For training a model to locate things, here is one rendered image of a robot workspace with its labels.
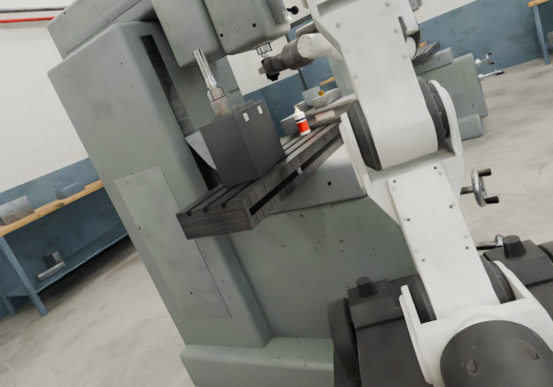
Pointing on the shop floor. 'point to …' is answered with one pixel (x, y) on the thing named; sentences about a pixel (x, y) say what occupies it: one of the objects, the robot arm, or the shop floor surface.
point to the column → (160, 174)
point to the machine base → (262, 364)
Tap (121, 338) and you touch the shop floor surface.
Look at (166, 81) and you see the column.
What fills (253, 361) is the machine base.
